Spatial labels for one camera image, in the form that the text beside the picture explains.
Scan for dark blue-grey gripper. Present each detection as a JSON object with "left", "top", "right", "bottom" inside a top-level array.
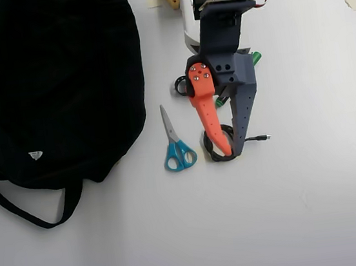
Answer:
[{"left": 177, "top": 1, "right": 268, "bottom": 162}]

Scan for green marker with black barrel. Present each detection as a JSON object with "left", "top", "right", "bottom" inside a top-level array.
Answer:
[{"left": 208, "top": 50, "right": 269, "bottom": 108}]

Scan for black fabric bag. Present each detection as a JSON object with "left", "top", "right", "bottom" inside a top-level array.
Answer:
[{"left": 0, "top": 0, "right": 163, "bottom": 236}]

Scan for coiled black USB cable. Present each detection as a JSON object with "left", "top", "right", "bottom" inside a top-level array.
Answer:
[{"left": 201, "top": 118, "right": 274, "bottom": 165}]

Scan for black strap bike light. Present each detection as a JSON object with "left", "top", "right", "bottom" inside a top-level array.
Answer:
[{"left": 172, "top": 74, "right": 193, "bottom": 100}]

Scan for blue-handled scissors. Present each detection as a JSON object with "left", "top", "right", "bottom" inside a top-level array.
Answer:
[{"left": 156, "top": 100, "right": 200, "bottom": 175}]

